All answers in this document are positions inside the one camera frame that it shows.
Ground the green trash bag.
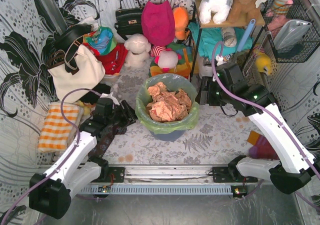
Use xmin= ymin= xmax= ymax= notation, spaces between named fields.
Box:
xmin=135 ymin=73 xmax=199 ymax=134

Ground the silver foil pouch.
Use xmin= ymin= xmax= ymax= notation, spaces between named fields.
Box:
xmin=273 ymin=19 xmax=312 ymax=50

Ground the white plush dog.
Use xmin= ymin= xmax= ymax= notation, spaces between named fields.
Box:
xmin=199 ymin=0 xmax=233 ymax=25

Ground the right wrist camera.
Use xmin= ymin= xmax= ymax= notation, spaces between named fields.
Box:
xmin=215 ymin=55 xmax=226 ymax=66

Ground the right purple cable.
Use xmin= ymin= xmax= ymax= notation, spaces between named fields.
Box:
xmin=211 ymin=40 xmax=320 ymax=211

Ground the cream canvas tote bag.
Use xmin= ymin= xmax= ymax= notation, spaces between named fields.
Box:
xmin=48 ymin=44 xmax=105 ymax=103

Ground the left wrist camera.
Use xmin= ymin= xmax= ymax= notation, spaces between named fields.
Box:
xmin=100 ymin=92 xmax=120 ymax=106

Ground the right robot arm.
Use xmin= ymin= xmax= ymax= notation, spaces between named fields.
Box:
xmin=196 ymin=60 xmax=320 ymax=194

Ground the blue trash bin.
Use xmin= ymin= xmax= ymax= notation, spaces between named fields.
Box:
xmin=150 ymin=130 xmax=186 ymax=142

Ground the magenta fuzzy bag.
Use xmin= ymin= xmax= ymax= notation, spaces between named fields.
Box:
xmin=141 ymin=0 xmax=175 ymax=46

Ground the brown teddy bear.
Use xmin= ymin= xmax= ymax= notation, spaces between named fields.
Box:
xmin=227 ymin=0 xmax=261 ymax=23

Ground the yellow plush duck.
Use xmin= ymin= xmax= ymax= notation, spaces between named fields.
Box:
xmin=253 ymin=46 xmax=272 ymax=76

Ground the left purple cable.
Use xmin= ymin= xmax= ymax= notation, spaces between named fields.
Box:
xmin=0 ymin=88 xmax=103 ymax=225

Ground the brown floral cloth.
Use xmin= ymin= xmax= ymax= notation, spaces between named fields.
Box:
xmin=88 ymin=123 xmax=127 ymax=160

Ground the rainbow striped cloth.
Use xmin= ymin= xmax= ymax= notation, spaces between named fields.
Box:
xmin=148 ymin=42 xmax=193 ymax=78

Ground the orange plush toy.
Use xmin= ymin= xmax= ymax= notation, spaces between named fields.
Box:
xmin=172 ymin=6 xmax=190 ymax=40

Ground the black wire basket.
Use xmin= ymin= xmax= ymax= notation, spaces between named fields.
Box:
xmin=261 ymin=0 xmax=320 ymax=63

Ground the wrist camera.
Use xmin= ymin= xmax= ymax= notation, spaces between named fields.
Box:
xmin=100 ymin=92 xmax=120 ymax=106
xmin=215 ymin=55 xmax=226 ymax=66

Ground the black leather handbag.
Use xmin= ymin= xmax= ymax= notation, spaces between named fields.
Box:
xmin=114 ymin=0 xmax=144 ymax=41

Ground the orange checkered towel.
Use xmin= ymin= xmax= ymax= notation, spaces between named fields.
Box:
xmin=37 ymin=102 xmax=84 ymax=153

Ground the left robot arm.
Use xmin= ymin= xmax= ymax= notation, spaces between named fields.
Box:
xmin=28 ymin=95 xmax=138 ymax=219

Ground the red cloth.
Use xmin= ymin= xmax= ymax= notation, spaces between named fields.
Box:
xmin=96 ymin=43 xmax=128 ymax=75

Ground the crumpled orange paper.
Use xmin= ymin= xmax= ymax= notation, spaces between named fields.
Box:
xmin=145 ymin=82 xmax=192 ymax=123

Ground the teal folded cloth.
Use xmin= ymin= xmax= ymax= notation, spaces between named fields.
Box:
xmin=188 ymin=22 xmax=245 ymax=59

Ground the pink head plush doll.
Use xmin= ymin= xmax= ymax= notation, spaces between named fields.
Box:
xmin=150 ymin=45 xmax=182 ymax=73

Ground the purple cable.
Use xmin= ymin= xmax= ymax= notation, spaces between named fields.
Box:
xmin=0 ymin=88 xmax=103 ymax=225
xmin=211 ymin=40 xmax=320 ymax=211

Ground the blue handled broom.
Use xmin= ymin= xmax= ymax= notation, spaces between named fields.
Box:
xmin=232 ymin=18 xmax=256 ymax=63

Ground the purple orange sock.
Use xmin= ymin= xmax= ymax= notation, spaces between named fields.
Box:
xmin=247 ymin=130 xmax=279 ymax=160

